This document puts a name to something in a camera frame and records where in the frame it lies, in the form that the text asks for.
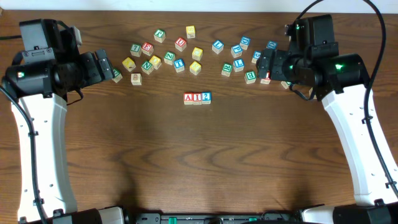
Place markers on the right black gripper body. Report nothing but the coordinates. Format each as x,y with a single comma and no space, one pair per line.
284,68

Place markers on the blue L block lower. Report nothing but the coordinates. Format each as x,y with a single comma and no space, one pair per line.
238,65

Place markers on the blue 5 block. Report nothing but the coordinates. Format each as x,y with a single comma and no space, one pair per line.
256,56

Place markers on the blue L block upper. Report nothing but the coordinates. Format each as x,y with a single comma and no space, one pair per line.
217,46

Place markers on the red I block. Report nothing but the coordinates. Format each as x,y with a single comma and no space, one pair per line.
197,98

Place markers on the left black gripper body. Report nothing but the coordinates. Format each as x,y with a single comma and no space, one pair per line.
88,72

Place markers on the green N block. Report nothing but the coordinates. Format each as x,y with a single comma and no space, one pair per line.
147,67

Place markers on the red u block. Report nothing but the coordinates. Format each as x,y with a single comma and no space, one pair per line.
266,80
180,44

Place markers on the green Z block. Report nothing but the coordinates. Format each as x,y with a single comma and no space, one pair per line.
169,58

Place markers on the green j block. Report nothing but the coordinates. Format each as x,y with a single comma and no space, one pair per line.
159,35
285,84

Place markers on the yellow block middle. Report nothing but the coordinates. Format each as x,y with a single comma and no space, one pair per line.
197,53

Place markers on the red U block upper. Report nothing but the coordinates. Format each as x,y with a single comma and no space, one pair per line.
180,44

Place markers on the red U block lower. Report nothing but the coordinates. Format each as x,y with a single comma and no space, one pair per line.
266,80

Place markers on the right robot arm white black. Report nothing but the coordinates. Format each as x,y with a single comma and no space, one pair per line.
341,83

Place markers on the blue l block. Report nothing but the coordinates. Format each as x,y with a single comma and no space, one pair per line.
238,65
217,46

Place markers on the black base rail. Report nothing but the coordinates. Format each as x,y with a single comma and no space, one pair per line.
267,217

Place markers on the green V block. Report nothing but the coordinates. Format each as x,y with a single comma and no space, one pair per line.
118,77

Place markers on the yellow block beside N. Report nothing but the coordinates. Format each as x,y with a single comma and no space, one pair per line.
156,62

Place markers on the blue T block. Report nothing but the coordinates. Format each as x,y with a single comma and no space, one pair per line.
179,65

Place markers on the red A block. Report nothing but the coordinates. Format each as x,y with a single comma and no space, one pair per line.
188,98

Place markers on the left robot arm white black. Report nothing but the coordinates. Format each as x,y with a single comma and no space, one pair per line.
38,91

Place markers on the plain wooden picture block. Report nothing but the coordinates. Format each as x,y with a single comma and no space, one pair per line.
136,79

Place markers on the green B block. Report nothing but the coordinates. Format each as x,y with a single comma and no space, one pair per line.
250,77

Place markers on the green J block right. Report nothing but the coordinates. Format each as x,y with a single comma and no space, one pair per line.
285,84

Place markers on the red E block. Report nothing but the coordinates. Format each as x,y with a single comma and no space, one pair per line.
147,48

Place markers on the blue P block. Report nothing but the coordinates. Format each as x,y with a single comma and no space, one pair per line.
236,51

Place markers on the yellow block left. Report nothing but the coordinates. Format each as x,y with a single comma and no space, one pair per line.
129,64

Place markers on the blue 2 block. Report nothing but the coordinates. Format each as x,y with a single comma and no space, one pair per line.
206,97

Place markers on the green 4 block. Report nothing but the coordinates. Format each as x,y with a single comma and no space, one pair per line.
312,94

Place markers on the yellow block top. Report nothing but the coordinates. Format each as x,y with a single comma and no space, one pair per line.
190,31

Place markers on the green R block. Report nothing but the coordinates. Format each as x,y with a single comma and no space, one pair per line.
226,69

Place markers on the blue D block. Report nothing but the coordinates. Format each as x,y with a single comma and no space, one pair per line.
244,42

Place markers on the yellow block lower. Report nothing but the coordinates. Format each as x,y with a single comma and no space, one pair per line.
195,68

